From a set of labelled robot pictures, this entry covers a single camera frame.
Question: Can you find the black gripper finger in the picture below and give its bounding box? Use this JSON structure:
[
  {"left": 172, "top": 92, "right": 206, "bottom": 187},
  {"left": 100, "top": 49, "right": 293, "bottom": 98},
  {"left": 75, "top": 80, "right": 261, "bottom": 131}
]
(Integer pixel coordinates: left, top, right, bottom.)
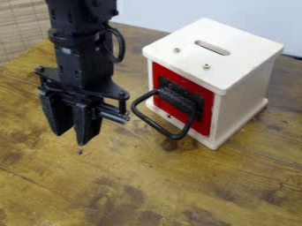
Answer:
[
  {"left": 74, "top": 103, "right": 103, "bottom": 146},
  {"left": 39, "top": 87, "right": 75, "bottom": 136}
]

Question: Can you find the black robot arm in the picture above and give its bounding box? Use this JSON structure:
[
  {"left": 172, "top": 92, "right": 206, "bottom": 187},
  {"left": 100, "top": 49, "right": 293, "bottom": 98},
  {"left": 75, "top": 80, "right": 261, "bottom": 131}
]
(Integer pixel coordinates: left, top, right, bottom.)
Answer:
[{"left": 35, "top": 0, "right": 130, "bottom": 146}]

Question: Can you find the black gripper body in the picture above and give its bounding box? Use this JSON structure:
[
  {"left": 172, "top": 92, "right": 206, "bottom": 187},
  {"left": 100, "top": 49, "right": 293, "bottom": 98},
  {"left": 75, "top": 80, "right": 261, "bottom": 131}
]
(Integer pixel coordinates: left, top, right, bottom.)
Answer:
[{"left": 35, "top": 41, "right": 130, "bottom": 124}]

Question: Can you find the black metal drawer handle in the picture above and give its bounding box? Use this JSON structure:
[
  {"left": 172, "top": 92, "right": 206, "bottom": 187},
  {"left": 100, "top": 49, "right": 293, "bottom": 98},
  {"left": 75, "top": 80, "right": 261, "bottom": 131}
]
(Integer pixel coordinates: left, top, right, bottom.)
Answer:
[{"left": 131, "top": 75, "right": 205, "bottom": 140}]

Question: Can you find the white wooden drawer box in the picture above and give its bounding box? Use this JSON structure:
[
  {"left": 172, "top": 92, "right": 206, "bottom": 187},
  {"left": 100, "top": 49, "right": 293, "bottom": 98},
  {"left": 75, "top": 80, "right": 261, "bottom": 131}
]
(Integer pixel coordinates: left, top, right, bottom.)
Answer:
[{"left": 143, "top": 19, "right": 283, "bottom": 149}]

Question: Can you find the red drawer front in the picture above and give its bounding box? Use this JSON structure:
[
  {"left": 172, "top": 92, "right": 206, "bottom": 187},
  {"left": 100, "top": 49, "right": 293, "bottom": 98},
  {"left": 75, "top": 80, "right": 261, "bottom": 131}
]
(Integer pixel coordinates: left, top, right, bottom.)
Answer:
[{"left": 152, "top": 63, "right": 215, "bottom": 136}]

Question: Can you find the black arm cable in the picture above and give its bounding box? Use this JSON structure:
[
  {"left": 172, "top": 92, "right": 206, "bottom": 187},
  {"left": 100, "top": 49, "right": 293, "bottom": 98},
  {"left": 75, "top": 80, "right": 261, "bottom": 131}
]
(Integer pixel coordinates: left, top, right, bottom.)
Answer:
[{"left": 100, "top": 26, "right": 127, "bottom": 64}]

